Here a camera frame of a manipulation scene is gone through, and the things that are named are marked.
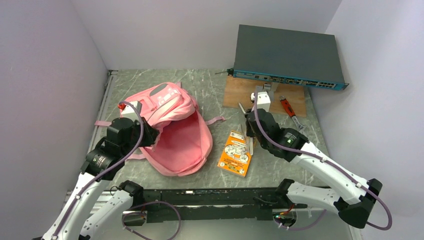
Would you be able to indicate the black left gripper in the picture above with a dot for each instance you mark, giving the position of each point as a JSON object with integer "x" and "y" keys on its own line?
{"x": 150, "y": 132}

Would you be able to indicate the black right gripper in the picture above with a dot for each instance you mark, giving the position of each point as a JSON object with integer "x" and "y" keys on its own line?
{"x": 249, "y": 132}

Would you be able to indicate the pink student backpack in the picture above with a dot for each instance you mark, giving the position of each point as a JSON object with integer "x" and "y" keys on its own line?
{"x": 184, "y": 141}

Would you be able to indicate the dark green book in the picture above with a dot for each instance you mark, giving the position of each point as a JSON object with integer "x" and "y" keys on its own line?
{"x": 244, "y": 129}

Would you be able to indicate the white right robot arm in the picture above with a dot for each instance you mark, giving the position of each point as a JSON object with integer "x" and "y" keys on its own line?
{"x": 348, "y": 195}

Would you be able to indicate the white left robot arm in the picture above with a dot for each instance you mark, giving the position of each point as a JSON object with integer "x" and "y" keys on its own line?
{"x": 75, "y": 222}

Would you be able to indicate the orange adjustable wrench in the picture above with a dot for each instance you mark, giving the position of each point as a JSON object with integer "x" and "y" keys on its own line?
{"x": 289, "y": 110}

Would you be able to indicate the wooden board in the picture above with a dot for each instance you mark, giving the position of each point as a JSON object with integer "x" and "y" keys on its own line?
{"x": 238, "y": 90}

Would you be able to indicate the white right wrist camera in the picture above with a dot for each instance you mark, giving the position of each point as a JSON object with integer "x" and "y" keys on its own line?
{"x": 264, "y": 101}

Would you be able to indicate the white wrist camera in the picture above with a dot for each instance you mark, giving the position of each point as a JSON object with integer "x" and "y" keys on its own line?
{"x": 127, "y": 111}
{"x": 264, "y": 101}

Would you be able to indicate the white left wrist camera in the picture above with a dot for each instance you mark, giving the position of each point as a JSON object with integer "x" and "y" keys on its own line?
{"x": 127, "y": 111}

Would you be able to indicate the grey metal bracket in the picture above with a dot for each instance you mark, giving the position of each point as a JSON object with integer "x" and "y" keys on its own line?
{"x": 270, "y": 88}

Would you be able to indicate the blue network switch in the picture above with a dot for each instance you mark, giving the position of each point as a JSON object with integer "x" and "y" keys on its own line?
{"x": 286, "y": 56}

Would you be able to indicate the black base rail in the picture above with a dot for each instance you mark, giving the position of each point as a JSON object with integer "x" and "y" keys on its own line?
{"x": 160, "y": 205}

